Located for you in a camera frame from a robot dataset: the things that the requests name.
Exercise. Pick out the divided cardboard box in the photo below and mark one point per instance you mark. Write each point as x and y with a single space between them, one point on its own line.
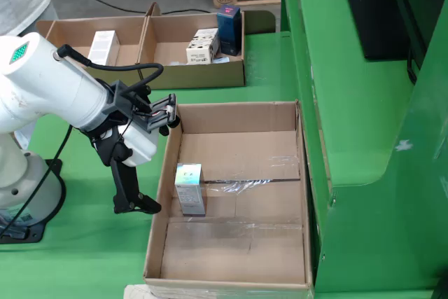
196 75

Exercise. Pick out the dark blue product box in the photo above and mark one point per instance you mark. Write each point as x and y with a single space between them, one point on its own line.
229 33

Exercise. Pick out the large open cardboard tray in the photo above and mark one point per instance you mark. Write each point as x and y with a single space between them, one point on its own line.
238 243

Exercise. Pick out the green machine housing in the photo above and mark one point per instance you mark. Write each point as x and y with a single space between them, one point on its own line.
350 120

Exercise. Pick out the black monitor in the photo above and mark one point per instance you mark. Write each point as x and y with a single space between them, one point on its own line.
374 15

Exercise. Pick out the holographic silver product box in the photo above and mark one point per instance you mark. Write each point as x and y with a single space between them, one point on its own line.
190 194

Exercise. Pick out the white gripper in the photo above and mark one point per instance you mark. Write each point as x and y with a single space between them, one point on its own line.
143 141

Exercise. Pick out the white cow print box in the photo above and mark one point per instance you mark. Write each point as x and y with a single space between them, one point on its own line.
201 50

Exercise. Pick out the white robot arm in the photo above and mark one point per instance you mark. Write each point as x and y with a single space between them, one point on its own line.
42 82

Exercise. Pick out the round blue white tin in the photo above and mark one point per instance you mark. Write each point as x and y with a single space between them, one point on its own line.
220 59

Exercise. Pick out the tall white carton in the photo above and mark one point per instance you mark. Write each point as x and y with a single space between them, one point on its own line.
103 47

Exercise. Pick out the plastic wrapped cardboard sheet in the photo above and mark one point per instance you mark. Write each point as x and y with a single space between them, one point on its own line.
136 293

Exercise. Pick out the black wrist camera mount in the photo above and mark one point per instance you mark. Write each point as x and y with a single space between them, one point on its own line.
157 117

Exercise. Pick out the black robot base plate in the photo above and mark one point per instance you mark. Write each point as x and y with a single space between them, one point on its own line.
35 234

